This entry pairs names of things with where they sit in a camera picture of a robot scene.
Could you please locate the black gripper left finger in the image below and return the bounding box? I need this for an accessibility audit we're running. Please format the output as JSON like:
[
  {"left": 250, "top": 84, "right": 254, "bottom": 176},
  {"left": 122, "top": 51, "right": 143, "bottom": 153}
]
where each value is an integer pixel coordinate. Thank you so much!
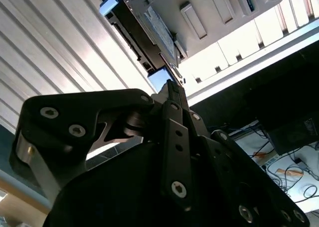
[{"left": 9, "top": 79, "right": 194, "bottom": 212}]

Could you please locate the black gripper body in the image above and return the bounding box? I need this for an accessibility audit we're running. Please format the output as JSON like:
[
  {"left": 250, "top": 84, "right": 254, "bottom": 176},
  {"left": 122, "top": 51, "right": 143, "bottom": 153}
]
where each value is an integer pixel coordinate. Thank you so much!
[{"left": 43, "top": 142, "right": 240, "bottom": 227}]

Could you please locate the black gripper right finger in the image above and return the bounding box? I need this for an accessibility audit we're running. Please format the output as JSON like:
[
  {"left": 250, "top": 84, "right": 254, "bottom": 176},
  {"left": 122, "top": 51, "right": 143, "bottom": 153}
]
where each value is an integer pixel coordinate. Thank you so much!
[{"left": 174, "top": 85, "right": 310, "bottom": 227}]

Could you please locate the hard disk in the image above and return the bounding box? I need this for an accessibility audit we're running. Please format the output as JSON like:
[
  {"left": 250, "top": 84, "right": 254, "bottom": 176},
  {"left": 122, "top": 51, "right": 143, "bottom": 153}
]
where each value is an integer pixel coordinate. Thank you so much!
[{"left": 99, "top": 0, "right": 187, "bottom": 95}]

